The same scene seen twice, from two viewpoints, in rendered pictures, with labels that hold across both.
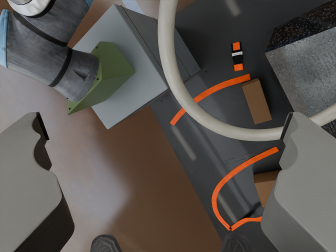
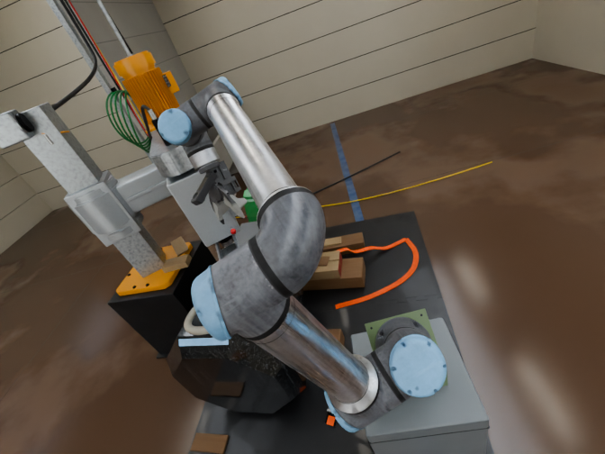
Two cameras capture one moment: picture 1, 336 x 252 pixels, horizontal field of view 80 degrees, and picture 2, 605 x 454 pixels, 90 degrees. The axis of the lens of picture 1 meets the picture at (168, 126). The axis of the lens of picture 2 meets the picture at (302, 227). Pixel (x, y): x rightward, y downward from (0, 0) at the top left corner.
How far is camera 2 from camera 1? 1.03 m
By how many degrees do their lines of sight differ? 58
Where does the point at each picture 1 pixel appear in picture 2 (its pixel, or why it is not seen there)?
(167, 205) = (483, 261)
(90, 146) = not seen: outside the picture
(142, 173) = (519, 304)
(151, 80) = (362, 345)
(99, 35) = (401, 414)
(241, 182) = (378, 280)
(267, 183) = (350, 276)
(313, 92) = not seen: hidden behind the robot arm
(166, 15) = not seen: hidden behind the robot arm
